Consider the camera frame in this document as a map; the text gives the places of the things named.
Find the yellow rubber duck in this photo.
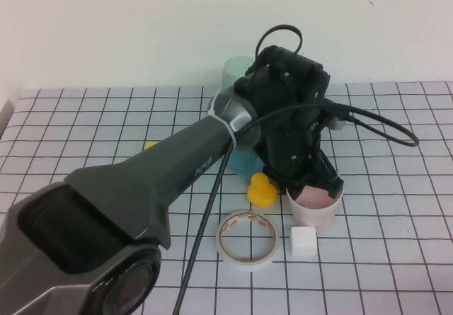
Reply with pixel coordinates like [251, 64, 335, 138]
[246, 172, 278, 209]

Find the grey grid pattern table cloth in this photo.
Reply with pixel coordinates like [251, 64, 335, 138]
[0, 81, 453, 315]

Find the white zip tie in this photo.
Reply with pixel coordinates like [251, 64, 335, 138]
[207, 94, 237, 148]

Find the pale green plastic cup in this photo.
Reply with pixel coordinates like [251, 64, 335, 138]
[222, 55, 256, 93]

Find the pale pink plastic cup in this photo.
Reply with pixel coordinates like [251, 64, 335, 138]
[285, 183, 343, 231]

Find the white foam cube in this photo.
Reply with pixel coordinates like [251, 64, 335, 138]
[289, 226, 317, 258]

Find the left arm thin cable loop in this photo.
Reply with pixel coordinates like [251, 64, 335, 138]
[255, 25, 304, 59]

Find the blue cup stand with posts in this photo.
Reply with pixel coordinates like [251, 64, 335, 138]
[221, 147, 265, 181]

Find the white tape roll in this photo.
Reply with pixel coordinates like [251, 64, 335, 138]
[215, 209, 282, 273]

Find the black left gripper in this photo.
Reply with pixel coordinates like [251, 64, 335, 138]
[263, 109, 346, 200]

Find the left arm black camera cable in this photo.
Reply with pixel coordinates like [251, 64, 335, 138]
[172, 101, 420, 315]

